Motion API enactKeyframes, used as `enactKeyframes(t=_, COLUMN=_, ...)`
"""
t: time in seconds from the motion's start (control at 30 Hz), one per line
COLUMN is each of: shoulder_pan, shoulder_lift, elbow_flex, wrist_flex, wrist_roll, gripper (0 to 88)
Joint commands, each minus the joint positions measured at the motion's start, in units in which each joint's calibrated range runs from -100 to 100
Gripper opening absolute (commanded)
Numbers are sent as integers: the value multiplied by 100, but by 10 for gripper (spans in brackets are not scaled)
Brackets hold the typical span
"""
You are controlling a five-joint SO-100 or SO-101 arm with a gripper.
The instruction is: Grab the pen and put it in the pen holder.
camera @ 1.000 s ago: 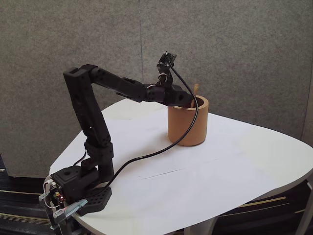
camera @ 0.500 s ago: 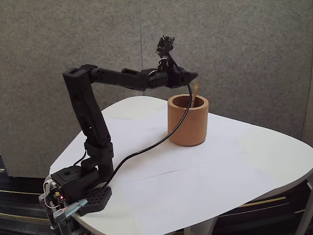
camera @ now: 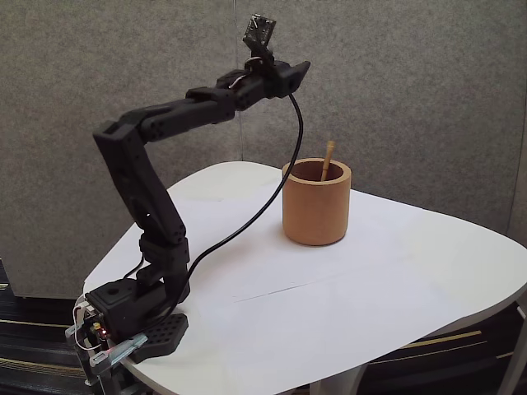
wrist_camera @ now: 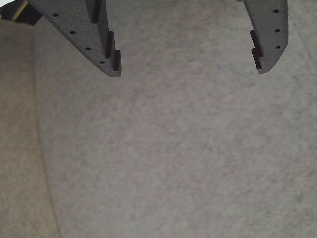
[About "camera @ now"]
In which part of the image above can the brown wooden pen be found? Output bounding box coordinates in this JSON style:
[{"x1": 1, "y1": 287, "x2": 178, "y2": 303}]
[{"x1": 320, "y1": 140, "x2": 336, "y2": 182}]

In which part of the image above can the brown cylindrical pen holder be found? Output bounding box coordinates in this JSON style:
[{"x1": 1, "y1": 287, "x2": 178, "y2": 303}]
[{"x1": 282, "y1": 157, "x2": 352, "y2": 247}]

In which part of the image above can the motor controller board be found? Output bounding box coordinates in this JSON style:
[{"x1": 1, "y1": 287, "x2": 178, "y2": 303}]
[{"x1": 84, "y1": 313, "x2": 112, "y2": 342}]

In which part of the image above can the grey metal table clamp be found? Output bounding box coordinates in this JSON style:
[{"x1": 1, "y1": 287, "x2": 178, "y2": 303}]
[{"x1": 65, "y1": 324, "x2": 148, "y2": 386}]

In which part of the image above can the white table leg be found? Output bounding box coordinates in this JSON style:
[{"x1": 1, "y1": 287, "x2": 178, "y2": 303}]
[{"x1": 497, "y1": 302, "x2": 527, "y2": 395}]

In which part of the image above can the black camera cable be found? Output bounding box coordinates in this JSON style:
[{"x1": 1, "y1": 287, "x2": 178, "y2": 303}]
[{"x1": 158, "y1": 92, "x2": 305, "y2": 326}]

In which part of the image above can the small camera circuit board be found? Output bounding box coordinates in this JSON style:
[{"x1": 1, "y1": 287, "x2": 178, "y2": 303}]
[{"x1": 241, "y1": 13, "x2": 276, "y2": 47}]

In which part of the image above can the thin white wire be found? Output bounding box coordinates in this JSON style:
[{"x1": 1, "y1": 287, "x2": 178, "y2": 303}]
[{"x1": 72, "y1": 303, "x2": 104, "y2": 352}]

